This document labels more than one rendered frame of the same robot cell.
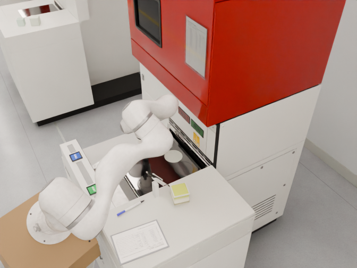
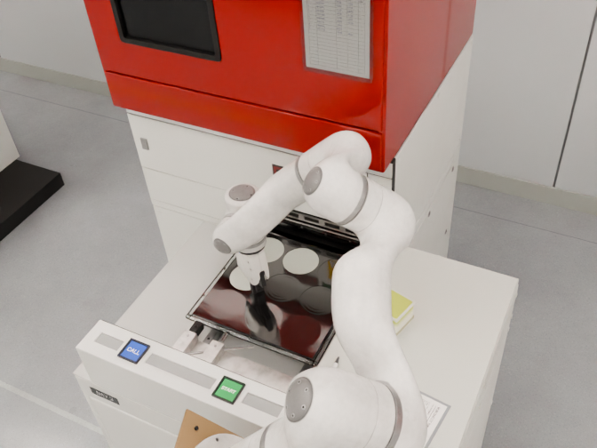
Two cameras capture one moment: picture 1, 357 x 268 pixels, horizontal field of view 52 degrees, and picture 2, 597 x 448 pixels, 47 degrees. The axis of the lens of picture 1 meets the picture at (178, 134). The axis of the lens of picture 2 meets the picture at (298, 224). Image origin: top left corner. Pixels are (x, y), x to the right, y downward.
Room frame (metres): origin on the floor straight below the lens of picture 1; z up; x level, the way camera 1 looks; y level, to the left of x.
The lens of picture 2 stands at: (0.29, 0.67, 2.24)
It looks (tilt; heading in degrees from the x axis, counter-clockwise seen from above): 42 degrees down; 331
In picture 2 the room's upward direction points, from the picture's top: 5 degrees counter-clockwise
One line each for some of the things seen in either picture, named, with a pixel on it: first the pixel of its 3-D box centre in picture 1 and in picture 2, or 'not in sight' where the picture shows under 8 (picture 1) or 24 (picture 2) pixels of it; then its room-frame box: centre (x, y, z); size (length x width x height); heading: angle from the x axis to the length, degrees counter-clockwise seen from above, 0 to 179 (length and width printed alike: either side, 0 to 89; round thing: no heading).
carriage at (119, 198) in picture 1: (111, 189); (239, 375); (1.23, 0.34, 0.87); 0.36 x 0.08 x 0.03; 31
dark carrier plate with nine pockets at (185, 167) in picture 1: (155, 163); (282, 288); (1.38, 0.12, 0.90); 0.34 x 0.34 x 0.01; 30
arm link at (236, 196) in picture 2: not in sight; (244, 214); (1.41, 0.18, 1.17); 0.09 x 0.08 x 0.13; 122
